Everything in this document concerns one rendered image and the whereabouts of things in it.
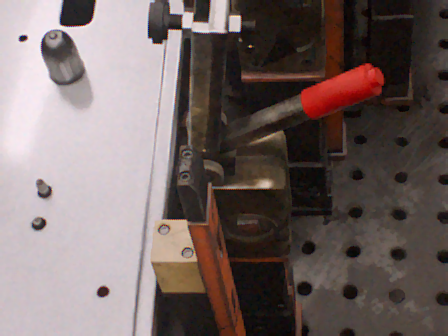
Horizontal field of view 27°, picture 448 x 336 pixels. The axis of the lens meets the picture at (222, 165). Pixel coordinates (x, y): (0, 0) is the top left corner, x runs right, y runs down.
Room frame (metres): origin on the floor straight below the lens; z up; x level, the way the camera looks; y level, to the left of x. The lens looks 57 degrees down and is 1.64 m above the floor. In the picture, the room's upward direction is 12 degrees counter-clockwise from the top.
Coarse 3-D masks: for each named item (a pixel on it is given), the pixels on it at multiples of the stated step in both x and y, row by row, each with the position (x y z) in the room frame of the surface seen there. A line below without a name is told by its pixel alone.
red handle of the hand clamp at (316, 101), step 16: (368, 64) 0.37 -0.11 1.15; (336, 80) 0.37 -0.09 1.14; (352, 80) 0.36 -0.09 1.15; (368, 80) 0.36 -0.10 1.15; (304, 96) 0.37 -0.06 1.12; (320, 96) 0.36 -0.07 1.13; (336, 96) 0.36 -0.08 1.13; (352, 96) 0.35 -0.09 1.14; (368, 96) 0.35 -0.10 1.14; (256, 112) 0.39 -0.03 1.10; (272, 112) 0.38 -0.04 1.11; (288, 112) 0.37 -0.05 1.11; (304, 112) 0.36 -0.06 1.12; (320, 112) 0.36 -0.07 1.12; (224, 128) 0.39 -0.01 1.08; (240, 128) 0.38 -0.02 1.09; (256, 128) 0.37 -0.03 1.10; (272, 128) 0.37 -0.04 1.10; (224, 144) 0.38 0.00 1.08; (240, 144) 0.37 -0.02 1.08
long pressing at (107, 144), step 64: (0, 0) 0.64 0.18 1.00; (64, 0) 0.63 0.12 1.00; (128, 0) 0.61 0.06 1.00; (0, 64) 0.56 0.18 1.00; (128, 64) 0.53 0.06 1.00; (0, 128) 0.49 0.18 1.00; (64, 128) 0.48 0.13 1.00; (128, 128) 0.47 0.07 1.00; (0, 192) 0.43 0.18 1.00; (64, 192) 0.42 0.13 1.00; (128, 192) 0.40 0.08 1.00; (0, 256) 0.37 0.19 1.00; (64, 256) 0.36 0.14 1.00; (128, 256) 0.35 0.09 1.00; (0, 320) 0.31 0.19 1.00; (64, 320) 0.30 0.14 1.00; (128, 320) 0.29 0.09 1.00
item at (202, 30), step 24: (216, 0) 0.39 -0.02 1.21; (168, 24) 0.39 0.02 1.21; (192, 24) 0.37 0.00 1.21; (216, 24) 0.37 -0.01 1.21; (240, 24) 0.38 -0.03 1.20; (192, 48) 0.37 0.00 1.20; (216, 48) 0.37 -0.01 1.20; (192, 72) 0.37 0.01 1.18; (216, 72) 0.37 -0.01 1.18; (192, 96) 0.37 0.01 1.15; (216, 96) 0.37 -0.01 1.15; (192, 120) 0.37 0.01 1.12; (216, 120) 0.37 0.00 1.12; (192, 144) 0.37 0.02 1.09; (216, 144) 0.37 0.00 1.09
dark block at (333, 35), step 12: (336, 0) 0.58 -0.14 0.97; (336, 12) 0.58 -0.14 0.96; (336, 24) 0.58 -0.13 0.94; (336, 36) 0.58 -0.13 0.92; (336, 48) 0.58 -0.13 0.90; (336, 60) 0.58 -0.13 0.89; (336, 72) 0.58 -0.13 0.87; (324, 120) 0.58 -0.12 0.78; (336, 120) 0.58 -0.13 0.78; (336, 132) 0.58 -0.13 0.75; (336, 144) 0.58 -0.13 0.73; (336, 156) 0.58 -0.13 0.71
